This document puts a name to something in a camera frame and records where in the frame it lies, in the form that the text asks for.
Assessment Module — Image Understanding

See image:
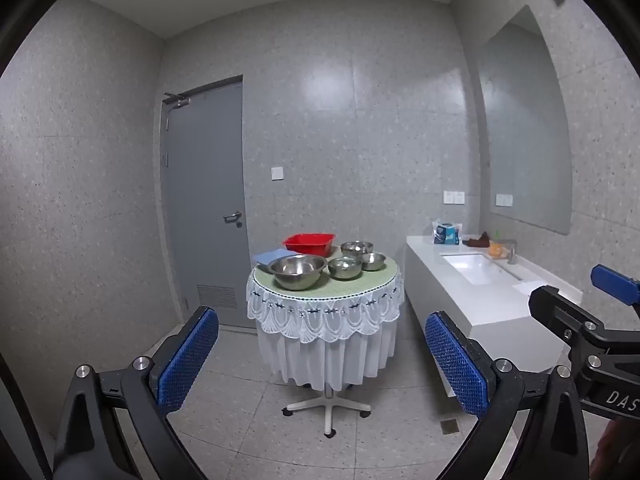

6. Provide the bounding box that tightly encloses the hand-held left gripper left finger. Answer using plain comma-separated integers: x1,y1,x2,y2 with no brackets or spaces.
52,305,221,480

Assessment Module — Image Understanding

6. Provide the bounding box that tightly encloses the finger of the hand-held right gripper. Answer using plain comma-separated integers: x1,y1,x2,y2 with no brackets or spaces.
529,285,640,377
591,264,640,307

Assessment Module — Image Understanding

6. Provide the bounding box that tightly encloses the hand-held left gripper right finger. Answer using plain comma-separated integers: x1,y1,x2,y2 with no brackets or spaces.
425,311,591,480

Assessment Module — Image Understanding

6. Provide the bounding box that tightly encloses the blue plate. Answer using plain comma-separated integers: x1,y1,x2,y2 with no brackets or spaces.
251,248,287,267

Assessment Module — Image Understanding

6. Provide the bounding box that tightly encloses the large steel bowl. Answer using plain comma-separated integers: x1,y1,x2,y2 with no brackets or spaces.
267,254,328,291

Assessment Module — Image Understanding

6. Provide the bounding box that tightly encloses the red plastic basin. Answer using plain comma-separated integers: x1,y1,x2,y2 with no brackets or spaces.
282,233,336,257

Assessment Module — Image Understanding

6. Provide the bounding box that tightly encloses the person's right forearm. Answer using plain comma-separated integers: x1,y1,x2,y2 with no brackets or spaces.
590,417,640,480

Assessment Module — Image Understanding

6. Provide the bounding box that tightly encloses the white sink counter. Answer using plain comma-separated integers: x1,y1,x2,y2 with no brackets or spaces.
405,234,583,411

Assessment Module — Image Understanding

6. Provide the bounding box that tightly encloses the metal faucet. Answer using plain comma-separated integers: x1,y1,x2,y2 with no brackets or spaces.
492,239,518,265

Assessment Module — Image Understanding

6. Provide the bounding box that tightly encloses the white sink basin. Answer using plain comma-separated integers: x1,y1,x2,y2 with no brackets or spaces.
440,253,523,287

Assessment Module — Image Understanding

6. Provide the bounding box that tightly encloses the white table skirt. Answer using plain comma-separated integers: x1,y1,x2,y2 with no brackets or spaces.
256,317,398,392

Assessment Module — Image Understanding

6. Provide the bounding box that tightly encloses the blue tissue pack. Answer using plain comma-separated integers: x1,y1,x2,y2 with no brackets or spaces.
431,219,461,246

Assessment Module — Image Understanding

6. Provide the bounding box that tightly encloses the grey door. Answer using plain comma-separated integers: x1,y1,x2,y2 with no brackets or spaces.
161,75,258,331

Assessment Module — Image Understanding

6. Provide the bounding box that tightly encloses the white table pedestal base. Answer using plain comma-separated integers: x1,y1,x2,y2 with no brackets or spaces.
281,382,372,438

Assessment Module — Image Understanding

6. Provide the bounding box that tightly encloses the wall mirror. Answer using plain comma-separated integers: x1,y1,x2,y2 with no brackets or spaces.
477,5,573,236

